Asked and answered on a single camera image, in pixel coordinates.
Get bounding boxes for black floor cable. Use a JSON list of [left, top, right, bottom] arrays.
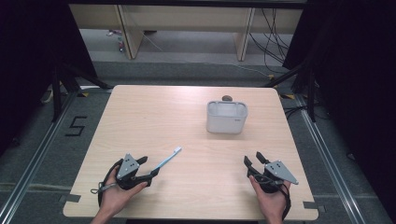
[[282, 105, 331, 121]]

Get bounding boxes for bundle of black hanging cables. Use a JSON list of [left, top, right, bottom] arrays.
[[248, 7, 294, 75]]

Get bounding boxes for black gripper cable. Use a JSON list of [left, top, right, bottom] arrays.
[[255, 175, 293, 221], [97, 158, 125, 208]]

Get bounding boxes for person's left hand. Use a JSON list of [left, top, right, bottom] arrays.
[[98, 166, 149, 218]]

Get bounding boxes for black metal stand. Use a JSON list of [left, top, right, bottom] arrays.
[[50, 60, 114, 123], [262, 60, 318, 123]]

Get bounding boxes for white plastic container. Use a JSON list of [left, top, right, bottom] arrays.
[[205, 100, 249, 135]]

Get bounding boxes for person's right hand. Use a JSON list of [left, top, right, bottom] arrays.
[[248, 175, 292, 223]]

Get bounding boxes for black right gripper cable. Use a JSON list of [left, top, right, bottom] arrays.
[[255, 175, 293, 221]]

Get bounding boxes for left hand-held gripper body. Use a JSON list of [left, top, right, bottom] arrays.
[[115, 153, 148, 191]]

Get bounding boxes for beige wooden desk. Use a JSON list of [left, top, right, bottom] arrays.
[[68, 4, 304, 63]]

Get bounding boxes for blue and white toothbrush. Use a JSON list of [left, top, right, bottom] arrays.
[[150, 146, 183, 175]]

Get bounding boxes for metal floor rail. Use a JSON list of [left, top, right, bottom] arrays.
[[0, 90, 79, 224], [293, 93, 368, 224]]

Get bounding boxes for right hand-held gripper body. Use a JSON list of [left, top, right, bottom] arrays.
[[247, 160, 300, 194]]

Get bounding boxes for metal cable connector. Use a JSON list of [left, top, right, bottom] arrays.
[[90, 182, 119, 195]]

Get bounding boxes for black curtain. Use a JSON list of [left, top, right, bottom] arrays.
[[282, 0, 396, 216], [0, 0, 98, 157]]

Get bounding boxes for grey tape strip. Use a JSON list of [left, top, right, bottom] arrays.
[[59, 193, 82, 204], [303, 201, 327, 214]]

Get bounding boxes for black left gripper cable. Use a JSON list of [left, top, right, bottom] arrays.
[[97, 158, 125, 208]]

